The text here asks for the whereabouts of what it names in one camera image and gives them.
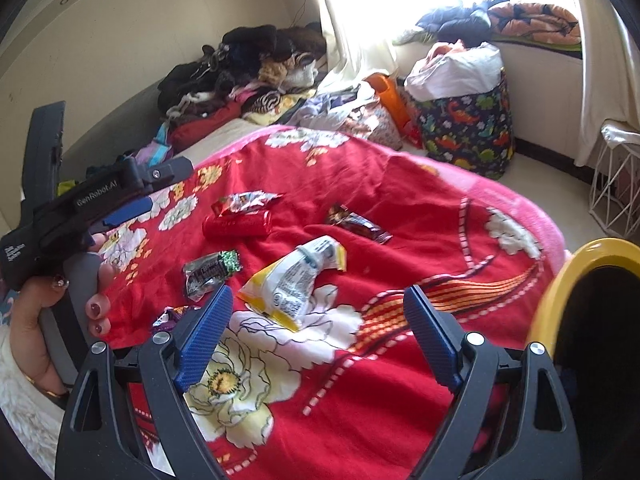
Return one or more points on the lavender cloth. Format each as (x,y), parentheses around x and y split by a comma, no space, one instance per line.
(320,110)

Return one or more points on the teal purple garment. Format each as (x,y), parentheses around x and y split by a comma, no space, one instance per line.
(160,140)

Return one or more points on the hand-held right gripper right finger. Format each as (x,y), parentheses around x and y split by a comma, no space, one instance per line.
(432,340)

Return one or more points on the red silver snack wrapper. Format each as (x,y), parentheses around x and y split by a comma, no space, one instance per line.
(240,202)

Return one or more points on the red snack box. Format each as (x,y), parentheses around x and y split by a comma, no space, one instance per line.
(235,225)

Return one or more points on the cream curtain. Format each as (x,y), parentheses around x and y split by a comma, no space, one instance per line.
(350,35)
(605,60)

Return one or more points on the white clothes bundle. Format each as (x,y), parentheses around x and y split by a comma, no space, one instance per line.
(450,75)

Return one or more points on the white window seat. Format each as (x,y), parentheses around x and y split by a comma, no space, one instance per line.
(540,95)

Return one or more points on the orange bag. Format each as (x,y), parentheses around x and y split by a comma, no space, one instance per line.
(392,105)

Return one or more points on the beige mattress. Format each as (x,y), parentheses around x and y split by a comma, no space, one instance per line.
(215,135)

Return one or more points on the floral pillow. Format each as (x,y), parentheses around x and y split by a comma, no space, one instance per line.
(375,125)

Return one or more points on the orange patterned quilt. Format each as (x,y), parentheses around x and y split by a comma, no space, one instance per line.
(535,22)

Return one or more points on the white yellow snack bag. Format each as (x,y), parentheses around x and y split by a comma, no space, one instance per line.
(285,285)

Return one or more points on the brown striped cloth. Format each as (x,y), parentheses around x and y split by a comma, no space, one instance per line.
(272,105)

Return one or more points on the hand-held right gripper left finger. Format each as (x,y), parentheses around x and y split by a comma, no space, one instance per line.
(200,340)

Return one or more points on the green silver candy wrapper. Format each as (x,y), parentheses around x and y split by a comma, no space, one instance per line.
(205,275)

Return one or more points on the dark brown snack wrapper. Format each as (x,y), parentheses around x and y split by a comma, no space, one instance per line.
(355,221)

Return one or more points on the red garment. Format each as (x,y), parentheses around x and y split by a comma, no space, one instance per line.
(200,127)

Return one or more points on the grey headboard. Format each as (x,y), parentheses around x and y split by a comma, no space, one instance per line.
(110,125)

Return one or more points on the pile of dark clothes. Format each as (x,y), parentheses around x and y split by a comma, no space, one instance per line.
(240,55)

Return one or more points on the red floral blanket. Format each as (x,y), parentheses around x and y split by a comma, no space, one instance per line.
(400,200)

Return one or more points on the dinosaur print laundry basket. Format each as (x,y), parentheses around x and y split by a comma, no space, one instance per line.
(465,125)

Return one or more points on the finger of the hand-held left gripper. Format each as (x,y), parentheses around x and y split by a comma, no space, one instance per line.
(127,211)

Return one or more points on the dark blue jacket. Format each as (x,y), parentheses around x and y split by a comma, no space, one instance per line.
(460,17)

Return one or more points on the person's left forearm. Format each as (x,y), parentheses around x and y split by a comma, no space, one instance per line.
(25,420)

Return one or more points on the person's left hand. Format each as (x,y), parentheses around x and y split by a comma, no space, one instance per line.
(30,330)

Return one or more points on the yellow trash bin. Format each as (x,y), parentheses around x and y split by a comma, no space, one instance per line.
(555,290)

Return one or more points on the purple snack wrapper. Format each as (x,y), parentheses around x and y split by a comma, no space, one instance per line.
(167,317)

